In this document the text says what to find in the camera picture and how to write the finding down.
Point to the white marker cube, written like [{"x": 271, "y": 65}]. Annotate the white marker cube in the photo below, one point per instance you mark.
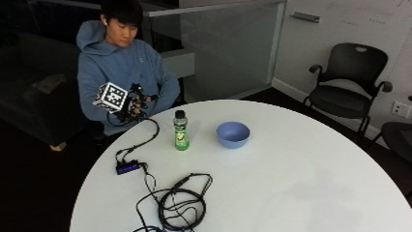
[{"x": 111, "y": 96}]

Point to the the person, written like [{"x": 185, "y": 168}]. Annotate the the person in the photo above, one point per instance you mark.
[{"x": 116, "y": 64}]

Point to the green bottle with black cap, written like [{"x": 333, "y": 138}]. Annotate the green bottle with black cap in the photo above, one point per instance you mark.
[{"x": 180, "y": 135}]

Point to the black usb hub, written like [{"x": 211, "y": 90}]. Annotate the black usb hub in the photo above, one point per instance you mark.
[{"x": 128, "y": 167}]

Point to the blue bowl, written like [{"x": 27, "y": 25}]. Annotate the blue bowl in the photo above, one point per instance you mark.
[{"x": 232, "y": 134}]

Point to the glass partition panel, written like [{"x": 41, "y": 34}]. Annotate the glass partition panel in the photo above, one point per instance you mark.
[{"x": 223, "y": 48}]

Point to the dark sofa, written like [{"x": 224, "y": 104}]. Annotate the dark sofa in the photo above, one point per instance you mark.
[{"x": 33, "y": 87}]

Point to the black office chair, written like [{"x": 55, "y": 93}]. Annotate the black office chair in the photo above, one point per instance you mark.
[{"x": 347, "y": 87}]

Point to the white wall socket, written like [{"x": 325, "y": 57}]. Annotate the white wall socket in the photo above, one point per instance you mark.
[{"x": 400, "y": 109}]

